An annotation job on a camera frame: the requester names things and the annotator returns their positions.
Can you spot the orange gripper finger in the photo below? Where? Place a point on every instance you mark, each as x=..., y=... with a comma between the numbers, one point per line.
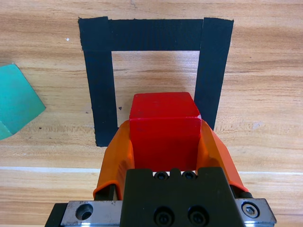
x=116, y=160
x=217, y=160

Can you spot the red wooden cube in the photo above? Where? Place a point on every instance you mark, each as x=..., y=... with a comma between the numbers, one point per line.
x=163, y=137

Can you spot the green wooden cube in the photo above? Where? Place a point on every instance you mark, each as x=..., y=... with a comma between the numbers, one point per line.
x=16, y=101

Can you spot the black tape square outline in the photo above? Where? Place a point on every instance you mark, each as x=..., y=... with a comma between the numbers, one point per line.
x=154, y=35

